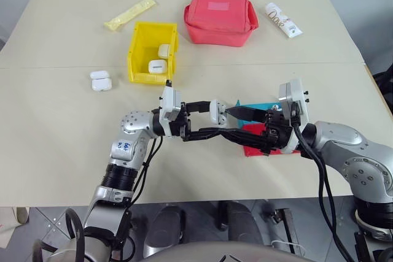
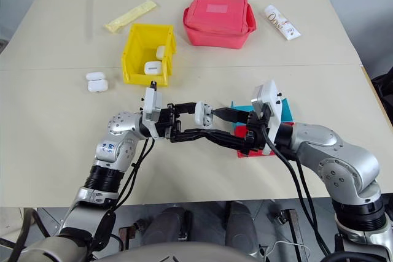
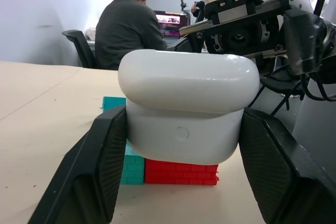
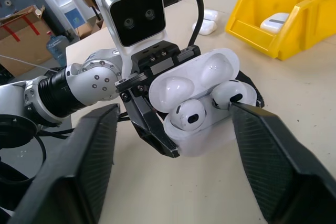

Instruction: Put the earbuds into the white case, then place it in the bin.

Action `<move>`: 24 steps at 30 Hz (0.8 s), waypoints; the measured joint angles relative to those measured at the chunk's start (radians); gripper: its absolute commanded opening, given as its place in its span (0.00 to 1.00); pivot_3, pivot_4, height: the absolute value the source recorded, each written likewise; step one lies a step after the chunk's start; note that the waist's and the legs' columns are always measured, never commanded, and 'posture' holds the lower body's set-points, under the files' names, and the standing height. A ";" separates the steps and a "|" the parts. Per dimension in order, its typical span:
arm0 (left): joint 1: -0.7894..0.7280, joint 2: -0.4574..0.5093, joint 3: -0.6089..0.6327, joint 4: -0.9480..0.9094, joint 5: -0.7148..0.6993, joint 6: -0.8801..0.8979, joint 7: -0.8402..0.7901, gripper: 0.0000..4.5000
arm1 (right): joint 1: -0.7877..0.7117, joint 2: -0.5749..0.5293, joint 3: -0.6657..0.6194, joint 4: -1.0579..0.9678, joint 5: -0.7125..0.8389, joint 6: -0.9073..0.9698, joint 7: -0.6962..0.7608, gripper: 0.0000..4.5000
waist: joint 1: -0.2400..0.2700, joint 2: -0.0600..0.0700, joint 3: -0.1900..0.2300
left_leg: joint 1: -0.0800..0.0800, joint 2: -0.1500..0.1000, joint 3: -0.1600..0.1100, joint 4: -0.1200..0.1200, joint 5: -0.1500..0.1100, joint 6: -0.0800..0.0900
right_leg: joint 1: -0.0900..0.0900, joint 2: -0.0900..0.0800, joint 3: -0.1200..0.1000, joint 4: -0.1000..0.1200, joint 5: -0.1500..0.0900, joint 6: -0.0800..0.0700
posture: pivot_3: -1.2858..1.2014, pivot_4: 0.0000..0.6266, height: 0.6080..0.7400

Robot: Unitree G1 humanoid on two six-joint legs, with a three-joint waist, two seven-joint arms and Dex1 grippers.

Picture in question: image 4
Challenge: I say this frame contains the yellow plastic bin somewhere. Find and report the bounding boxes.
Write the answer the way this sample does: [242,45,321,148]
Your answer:
[224,0,336,61]

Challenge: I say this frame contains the black cable loop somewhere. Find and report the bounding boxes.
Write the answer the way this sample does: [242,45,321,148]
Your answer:
[0,119,77,183]

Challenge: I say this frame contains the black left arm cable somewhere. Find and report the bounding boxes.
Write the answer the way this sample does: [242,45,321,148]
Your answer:
[159,0,205,51]

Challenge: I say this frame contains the cardboard box red tape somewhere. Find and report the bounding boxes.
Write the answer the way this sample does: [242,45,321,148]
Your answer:
[0,5,57,77]

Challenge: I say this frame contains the white earbud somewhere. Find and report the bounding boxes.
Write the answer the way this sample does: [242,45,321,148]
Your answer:
[169,99,207,132]
[211,80,249,111]

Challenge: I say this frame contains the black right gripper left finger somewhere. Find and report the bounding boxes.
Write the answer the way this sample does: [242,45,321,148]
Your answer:
[7,103,121,224]

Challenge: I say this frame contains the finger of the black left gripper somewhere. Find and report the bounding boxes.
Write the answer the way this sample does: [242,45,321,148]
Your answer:
[235,71,265,109]
[122,92,181,159]

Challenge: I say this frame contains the blue water jug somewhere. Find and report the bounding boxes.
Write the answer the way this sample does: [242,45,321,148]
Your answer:
[46,31,68,68]

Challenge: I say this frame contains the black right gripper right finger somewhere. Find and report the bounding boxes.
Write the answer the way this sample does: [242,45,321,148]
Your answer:
[228,101,336,224]

